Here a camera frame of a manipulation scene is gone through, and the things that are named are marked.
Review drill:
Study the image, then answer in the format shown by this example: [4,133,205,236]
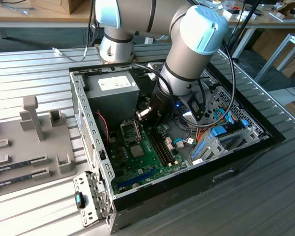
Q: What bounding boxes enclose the silver CPU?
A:
[130,144,146,158]

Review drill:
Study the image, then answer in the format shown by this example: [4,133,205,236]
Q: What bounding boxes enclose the black RAM slot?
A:
[148,128,171,167]
[155,124,179,165]

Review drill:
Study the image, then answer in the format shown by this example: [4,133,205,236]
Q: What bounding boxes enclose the grey drive cage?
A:
[203,85,221,120]

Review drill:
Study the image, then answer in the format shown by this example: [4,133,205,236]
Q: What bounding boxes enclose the grey power supply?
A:
[85,73,141,126]

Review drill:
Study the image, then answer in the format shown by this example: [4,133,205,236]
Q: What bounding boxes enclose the green motherboard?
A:
[107,118,188,195]

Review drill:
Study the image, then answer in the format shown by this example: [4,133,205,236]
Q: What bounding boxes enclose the blue disk carrier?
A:
[210,124,229,137]

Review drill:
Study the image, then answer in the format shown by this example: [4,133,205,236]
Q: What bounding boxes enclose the grey disk bay cage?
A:
[190,122,271,166]

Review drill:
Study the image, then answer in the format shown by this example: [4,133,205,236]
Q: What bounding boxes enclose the blue expansion slot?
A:
[117,169,156,188]

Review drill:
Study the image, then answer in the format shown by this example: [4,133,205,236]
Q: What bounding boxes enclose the black PC case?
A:
[68,55,287,234]

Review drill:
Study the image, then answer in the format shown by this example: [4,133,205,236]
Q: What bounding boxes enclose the small white box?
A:
[222,8,258,21]

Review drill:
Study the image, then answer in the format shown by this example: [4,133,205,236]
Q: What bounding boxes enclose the black stand pole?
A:
[228,0,264,59]

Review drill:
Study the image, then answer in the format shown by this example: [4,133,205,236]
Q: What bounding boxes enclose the blue black latch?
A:
[74,191,86,210]

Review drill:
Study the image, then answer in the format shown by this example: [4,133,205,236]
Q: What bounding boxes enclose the large cardboard box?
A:
[30,0,77,15]

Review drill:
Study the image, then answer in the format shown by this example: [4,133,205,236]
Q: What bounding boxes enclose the grey parts rack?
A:
[0,95,79,200]

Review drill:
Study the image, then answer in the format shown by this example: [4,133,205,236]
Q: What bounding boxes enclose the wooden desk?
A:
[204,0,295,30]
[0,0,96,28]

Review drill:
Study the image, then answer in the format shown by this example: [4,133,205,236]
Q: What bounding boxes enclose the small open cardboard box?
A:
[276,1,295,16]

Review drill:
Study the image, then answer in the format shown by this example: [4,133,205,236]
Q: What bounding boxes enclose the dark RAM stick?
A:
[0,173,35,190]
[0,160,32,174]

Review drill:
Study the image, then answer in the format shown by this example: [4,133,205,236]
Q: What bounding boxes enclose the orange wire bundle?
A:
[194,122,215,145]

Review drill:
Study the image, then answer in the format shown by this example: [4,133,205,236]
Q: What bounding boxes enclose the blue SATA cable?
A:
[213,107,236,125]

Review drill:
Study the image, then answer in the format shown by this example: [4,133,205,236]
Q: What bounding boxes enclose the blue drive rail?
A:
[191,138,212,160]

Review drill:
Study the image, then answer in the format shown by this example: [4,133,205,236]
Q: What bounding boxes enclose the black fan with red wire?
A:
[94,110,112,149]

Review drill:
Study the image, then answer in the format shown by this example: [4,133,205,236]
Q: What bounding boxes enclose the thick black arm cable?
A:
[177,40,237,128]

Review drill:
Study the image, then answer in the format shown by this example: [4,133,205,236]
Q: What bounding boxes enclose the silver hinged case bracket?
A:
[73,170,114,229]

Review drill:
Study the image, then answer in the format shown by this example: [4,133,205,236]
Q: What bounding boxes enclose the grey cable with white plug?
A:
[53,14,94,62]

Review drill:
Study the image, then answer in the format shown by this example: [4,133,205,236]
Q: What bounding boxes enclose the aluminium profile frame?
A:
[254,33,295,84]

